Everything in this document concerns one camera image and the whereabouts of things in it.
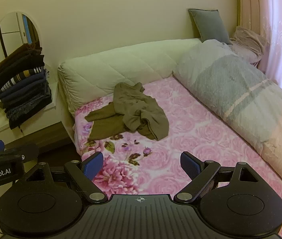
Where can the olive shirt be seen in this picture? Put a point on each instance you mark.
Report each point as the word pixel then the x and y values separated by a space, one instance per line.
pixel 141 109

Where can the cream padded headboard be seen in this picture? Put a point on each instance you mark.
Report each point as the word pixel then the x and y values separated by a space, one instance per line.
pixel 121 64

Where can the round mirror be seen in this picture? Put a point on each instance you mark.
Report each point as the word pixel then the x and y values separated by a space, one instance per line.
pixel 11 32

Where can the grey pillow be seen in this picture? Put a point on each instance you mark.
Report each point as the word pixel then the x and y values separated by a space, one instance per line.
pixel 208 25

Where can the white bedside shelf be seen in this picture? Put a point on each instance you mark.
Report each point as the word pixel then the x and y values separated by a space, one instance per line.
pixel 53 89

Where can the rolled striped duvet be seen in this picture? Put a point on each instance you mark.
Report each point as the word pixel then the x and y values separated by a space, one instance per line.
pixel 230 84

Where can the pink fleece blanket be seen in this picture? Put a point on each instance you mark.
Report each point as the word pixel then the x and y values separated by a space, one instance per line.
pixel 248 42

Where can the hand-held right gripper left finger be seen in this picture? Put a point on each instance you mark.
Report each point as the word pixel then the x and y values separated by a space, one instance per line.
pixel 94 165

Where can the stack of dark folded clothes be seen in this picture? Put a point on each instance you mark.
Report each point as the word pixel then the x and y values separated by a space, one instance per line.
pixel 23 84

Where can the beige drape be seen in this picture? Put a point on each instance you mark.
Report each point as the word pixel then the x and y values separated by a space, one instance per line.
pixel 248 2

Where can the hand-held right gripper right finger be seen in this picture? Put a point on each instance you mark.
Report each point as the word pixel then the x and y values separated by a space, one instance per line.
pixel 190 165

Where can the pink floral bed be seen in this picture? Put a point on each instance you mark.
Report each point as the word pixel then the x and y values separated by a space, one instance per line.
pixel 193 124

